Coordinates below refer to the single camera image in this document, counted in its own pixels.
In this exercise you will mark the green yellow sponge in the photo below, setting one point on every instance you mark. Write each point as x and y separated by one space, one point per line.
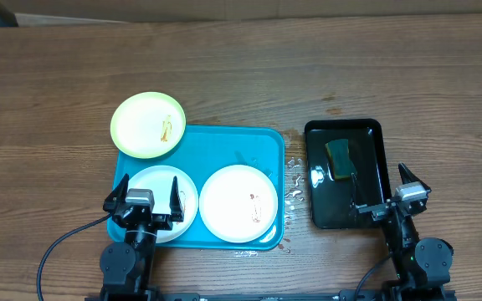
342 167

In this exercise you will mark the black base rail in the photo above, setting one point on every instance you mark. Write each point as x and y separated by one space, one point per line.
343 295

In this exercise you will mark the black plastic tray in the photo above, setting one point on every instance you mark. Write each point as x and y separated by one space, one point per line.
330 199

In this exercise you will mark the yellow-green plate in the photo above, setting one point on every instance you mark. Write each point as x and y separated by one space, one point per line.
148 125

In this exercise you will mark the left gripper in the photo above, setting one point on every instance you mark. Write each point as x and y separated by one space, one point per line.
164 221

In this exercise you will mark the white plate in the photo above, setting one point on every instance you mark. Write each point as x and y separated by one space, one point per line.
238 203
159 179

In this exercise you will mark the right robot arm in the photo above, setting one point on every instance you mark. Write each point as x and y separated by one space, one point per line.
421 264

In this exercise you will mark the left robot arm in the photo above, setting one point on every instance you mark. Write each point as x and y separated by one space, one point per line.
126 265

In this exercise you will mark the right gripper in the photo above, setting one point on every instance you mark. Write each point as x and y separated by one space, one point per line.
378 212

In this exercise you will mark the blue plastic tray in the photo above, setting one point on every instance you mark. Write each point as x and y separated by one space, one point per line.
205 149

